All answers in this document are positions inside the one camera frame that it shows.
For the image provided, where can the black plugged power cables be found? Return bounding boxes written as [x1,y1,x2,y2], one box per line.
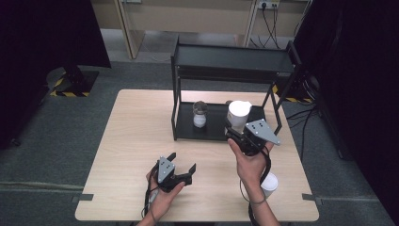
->
[249,4,282,50]

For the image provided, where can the black curtain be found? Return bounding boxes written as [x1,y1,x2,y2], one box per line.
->
[293,0,399,226]
[0,0,112,151]

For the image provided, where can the person's right hand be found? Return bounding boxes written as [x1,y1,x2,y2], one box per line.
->
[228,138,275,189]

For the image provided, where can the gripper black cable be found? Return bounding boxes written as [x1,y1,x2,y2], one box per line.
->
[141,169,158,222]
[239,146,273,226]

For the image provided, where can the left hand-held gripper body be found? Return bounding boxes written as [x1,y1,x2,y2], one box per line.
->
[155,155,193,193]

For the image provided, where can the black floor cables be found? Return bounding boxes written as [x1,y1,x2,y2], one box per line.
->
[285,72,318,162]

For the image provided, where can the black two-tier metal rack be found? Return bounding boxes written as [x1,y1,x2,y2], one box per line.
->
[169,37,304,147]

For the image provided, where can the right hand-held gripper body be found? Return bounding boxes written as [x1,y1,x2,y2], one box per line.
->
[226,118,281,157]

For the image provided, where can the grey table bracket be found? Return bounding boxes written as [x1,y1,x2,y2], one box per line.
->
[301,193,325,207]
[71,193,95,203]

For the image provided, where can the person's left hand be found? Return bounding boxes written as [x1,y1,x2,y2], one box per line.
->
[145,171,186,222]

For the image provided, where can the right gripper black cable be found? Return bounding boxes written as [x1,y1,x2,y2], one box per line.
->
[239,146,273,226]

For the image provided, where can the white wall power outlet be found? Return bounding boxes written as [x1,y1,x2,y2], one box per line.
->
[257,0,280,9]

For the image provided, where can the white lidded seasoning jar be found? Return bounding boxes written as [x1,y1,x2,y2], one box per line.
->
[260,171,279,200]
[226,100,253,135]

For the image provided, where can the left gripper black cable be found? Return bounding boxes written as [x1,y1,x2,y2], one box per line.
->
[141,169,158,222]

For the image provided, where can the yellow black floor tape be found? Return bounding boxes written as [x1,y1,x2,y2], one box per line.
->
[272,84,314,105]

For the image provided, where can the striped black stand base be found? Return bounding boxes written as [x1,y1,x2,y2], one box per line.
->
[46,65,100,98]

